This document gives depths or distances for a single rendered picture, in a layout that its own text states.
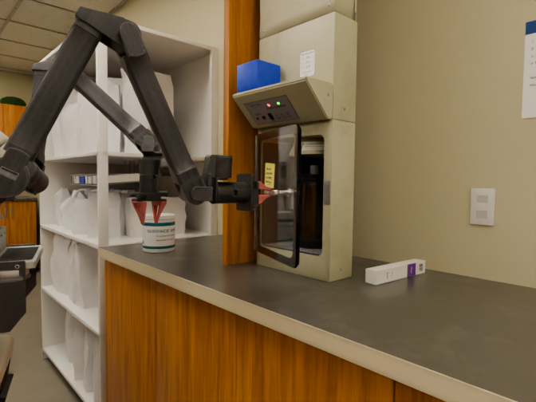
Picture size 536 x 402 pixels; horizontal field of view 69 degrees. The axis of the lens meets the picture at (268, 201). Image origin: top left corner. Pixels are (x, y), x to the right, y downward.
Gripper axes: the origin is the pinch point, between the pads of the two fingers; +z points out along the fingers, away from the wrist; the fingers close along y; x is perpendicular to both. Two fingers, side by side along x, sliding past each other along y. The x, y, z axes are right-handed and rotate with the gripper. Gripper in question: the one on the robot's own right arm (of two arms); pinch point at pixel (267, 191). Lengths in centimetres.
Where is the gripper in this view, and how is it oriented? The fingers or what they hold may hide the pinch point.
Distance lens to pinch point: 114.0
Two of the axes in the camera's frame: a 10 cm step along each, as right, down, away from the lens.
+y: 0.2, -10.0, -0.5
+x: -6.8, -0.5, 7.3
